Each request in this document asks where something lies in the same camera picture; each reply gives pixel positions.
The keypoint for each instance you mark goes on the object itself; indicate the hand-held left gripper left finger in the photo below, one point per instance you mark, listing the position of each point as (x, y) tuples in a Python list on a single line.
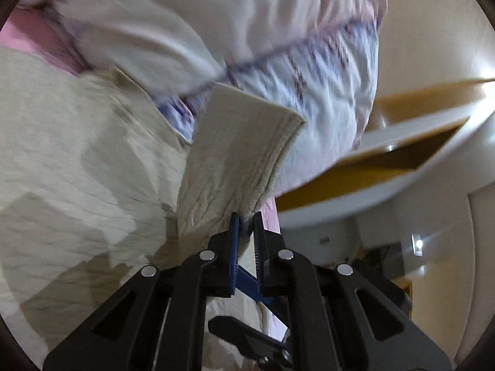
[(234, 241)]

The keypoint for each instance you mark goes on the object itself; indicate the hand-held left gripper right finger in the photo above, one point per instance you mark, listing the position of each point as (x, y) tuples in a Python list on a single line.
[(258, 241)]

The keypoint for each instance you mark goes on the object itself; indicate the beige knit garment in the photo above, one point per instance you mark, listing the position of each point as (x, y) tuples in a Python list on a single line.
[(224, 154)]

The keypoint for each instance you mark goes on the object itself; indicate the dark furniture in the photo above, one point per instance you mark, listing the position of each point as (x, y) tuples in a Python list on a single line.
[(383, 261)]

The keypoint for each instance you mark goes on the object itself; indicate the white and wooden cabinet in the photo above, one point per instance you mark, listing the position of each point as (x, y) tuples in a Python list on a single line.
[(386, 150)]

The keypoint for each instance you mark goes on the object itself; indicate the white door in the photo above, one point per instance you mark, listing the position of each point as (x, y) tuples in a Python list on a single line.
[(481, 262)]

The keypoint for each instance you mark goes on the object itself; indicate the pink bed sheet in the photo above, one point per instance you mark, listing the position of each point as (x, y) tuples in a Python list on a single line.
[(34, 34)]

